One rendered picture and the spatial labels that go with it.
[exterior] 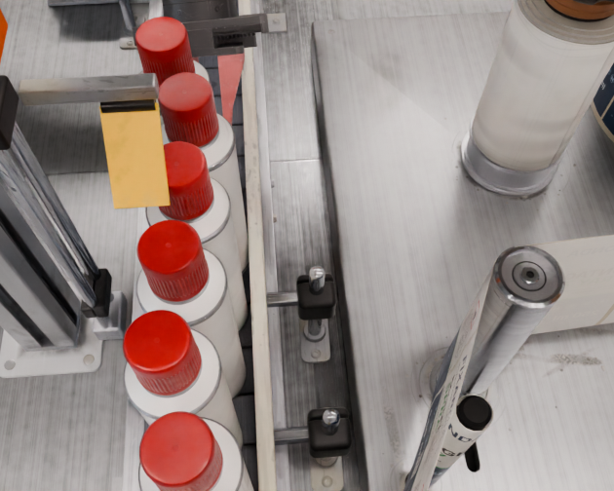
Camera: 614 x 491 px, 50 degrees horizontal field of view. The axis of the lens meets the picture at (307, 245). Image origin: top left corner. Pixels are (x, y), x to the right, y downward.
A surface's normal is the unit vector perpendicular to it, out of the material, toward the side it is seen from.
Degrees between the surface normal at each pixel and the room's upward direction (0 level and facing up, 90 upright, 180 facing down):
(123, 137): 49
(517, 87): 92
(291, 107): 0
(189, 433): 2
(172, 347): 2
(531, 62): 87
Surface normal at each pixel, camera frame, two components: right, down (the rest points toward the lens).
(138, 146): 0.07, 0.32
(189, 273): 0.62, 0.68
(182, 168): -0.03, -0.52
